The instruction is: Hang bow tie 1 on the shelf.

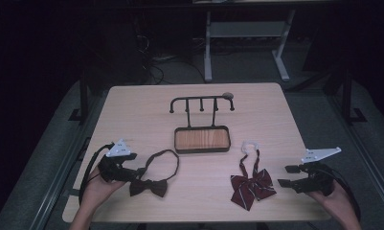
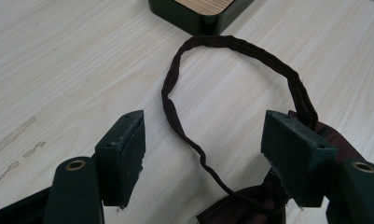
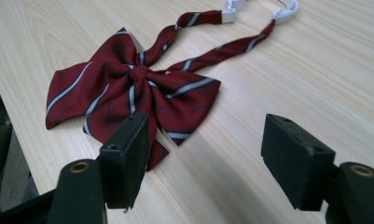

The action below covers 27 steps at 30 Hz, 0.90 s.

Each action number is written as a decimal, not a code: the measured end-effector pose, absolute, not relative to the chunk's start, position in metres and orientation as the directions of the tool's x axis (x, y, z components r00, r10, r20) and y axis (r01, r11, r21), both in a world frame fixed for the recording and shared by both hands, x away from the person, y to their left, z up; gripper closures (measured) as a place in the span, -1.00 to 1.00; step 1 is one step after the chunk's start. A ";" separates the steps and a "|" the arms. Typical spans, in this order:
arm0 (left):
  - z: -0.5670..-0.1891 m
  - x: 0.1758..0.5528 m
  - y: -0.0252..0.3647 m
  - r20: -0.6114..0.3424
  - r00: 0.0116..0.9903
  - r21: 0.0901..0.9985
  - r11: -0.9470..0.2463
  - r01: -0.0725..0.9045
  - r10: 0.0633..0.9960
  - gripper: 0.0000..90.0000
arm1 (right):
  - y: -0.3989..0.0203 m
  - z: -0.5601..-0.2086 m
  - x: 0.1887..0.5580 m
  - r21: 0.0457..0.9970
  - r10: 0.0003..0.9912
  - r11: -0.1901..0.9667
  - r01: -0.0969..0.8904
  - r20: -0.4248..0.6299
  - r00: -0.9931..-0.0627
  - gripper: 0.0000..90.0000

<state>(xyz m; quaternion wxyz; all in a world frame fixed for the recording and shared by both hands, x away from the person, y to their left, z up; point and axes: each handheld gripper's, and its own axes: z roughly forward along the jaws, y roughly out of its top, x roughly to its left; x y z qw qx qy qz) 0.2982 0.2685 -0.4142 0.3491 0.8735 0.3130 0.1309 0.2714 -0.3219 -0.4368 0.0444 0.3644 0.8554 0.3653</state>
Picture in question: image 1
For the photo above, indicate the grey metal desk frame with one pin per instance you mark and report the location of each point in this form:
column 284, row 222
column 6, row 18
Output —
column 245, row 29

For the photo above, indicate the small grey round knob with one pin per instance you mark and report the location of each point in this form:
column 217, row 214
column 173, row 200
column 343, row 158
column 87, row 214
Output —
column 228, row 95

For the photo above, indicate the black hook rack wooden tray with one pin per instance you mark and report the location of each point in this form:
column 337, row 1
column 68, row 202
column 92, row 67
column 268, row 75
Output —
column 201, row 139

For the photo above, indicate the black metal post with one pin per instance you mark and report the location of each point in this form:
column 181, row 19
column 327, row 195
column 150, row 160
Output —
column 347, row 96
column 83, row 96

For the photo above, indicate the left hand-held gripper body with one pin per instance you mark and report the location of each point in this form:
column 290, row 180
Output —
column 113, row 166

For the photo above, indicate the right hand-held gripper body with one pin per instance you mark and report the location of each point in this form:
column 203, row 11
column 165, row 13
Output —
column 317, row 180

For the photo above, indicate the grey metal rail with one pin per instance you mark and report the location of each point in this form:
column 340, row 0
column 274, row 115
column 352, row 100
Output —
column 62, row 179
column 368, row 159

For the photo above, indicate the dark red striped bow tie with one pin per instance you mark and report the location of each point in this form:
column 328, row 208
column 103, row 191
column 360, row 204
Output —
column 252, row 188

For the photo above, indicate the person's right hand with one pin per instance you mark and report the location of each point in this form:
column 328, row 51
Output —
column 334, row 201

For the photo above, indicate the black bow tie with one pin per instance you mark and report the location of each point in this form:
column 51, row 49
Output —
column 151, row 187

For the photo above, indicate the person's left hand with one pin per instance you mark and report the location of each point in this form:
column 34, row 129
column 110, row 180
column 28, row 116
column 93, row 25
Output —
column 98, row 191

